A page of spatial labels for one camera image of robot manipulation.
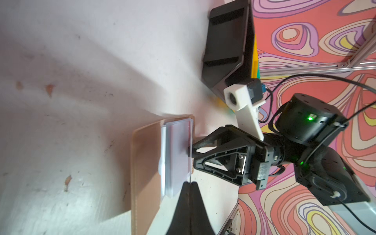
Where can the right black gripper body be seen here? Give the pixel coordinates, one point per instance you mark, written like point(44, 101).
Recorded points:
point(259, 159)

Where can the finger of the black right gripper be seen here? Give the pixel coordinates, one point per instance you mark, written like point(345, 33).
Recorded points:
point(229, 164)
point(224, 139)

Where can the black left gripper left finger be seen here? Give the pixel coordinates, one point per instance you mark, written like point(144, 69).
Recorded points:
point(181, 221)

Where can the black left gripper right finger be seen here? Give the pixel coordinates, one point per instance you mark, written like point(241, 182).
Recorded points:
point(200, 224)

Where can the tan leather card holder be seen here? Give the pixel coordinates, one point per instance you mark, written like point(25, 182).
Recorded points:
point(160, 163)

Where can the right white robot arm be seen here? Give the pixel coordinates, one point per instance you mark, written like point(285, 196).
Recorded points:
point(300, 134)

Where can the yellow plastic storage bin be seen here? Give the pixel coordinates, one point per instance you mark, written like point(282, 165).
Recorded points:
point(255, 60)

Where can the black plastic storage bin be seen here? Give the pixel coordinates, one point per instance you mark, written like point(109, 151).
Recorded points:
point(229, 47)

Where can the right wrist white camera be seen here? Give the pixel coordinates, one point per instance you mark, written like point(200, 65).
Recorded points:
point(245, 99)

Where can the aluminium frame post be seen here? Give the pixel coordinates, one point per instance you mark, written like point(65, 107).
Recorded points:
point(359, 61)

